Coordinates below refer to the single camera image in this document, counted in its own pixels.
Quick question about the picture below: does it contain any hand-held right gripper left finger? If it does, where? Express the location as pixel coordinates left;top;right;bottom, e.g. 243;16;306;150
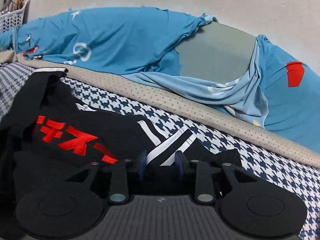
66;151;148;204

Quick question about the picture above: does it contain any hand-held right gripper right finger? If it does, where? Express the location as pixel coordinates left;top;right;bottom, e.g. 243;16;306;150
174;151;260;203

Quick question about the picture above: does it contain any black t-shirt with red print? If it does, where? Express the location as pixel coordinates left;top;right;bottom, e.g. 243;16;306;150
0;67;242;240

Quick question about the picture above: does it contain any houndstooth mattress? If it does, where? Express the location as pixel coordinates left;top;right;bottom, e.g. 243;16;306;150
0;51;320;240

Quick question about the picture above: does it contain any blue airplane print cover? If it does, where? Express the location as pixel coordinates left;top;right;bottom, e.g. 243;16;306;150
0;5;320;153

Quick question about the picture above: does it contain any white plastic basket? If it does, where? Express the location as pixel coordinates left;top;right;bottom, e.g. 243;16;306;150
0;0;32;34

